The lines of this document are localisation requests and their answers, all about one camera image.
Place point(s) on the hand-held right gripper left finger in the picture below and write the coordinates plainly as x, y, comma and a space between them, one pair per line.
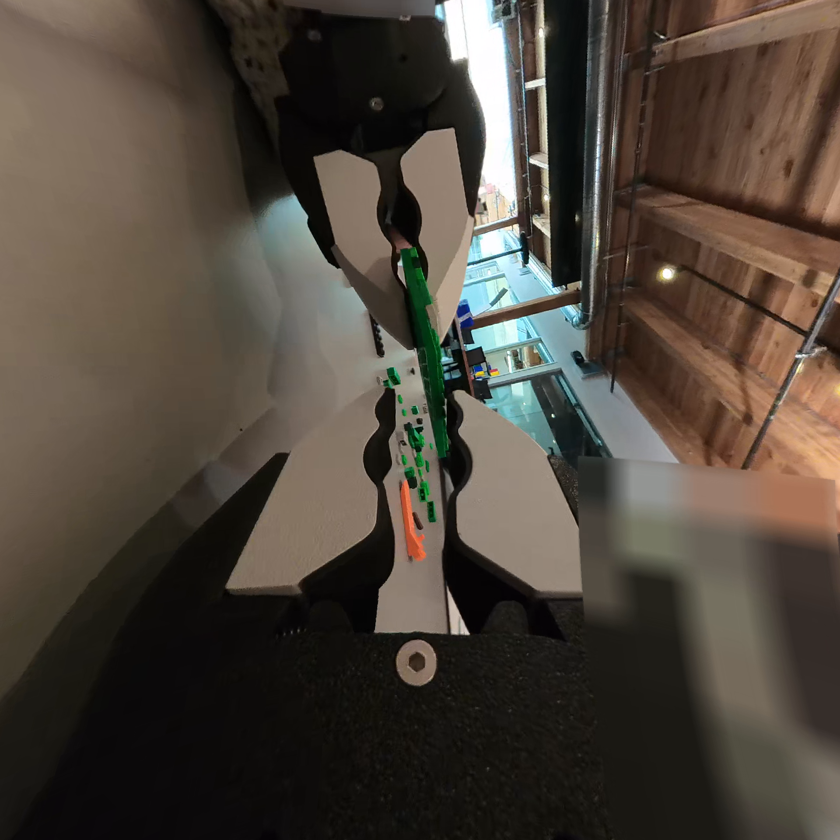
308, 518

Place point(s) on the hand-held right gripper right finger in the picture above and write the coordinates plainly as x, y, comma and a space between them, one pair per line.
518, 525

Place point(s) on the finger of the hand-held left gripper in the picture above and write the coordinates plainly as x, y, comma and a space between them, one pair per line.
446, 210
348, 216

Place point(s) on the green lego bricks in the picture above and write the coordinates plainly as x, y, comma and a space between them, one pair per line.
413, 436

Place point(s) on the green lego plate assembly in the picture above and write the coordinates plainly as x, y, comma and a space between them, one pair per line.
426, 354

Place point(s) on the person's left forearm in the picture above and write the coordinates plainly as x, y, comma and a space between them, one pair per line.
256, 46

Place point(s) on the black lego plate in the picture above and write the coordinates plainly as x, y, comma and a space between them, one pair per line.
376, 334

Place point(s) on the orange brick separator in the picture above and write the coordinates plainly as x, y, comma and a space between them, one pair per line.
410, 525

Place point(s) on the glass partition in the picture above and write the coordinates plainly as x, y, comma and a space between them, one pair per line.
551, 407

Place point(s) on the black ceiling beam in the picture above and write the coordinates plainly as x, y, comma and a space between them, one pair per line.
564, 131

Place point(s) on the silver metal pipe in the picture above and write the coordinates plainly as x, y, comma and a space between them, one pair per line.
598, 164

